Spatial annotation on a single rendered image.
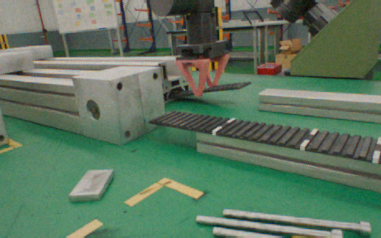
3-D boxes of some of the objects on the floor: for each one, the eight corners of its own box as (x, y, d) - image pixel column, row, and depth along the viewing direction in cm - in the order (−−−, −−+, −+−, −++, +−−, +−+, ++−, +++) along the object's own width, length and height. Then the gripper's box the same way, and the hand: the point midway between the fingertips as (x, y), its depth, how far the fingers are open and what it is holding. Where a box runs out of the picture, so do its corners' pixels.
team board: (62, 79, 635) (40, -18, 574) (78, 75, 679) (59, -17, 618) (120, 78, 580) (102, -30, 519) (133, 73, 624) (119, -27, 563)
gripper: (199, 11, 49) (206, 101, 54) (229, 10, 56) (232, 88, 61) (169, 15, 53) (177, 97, 58) (200, 13, 60) (205, 87, 65)
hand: (205, 89), depth 59 cm, fingers closed on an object, 5 cm apart
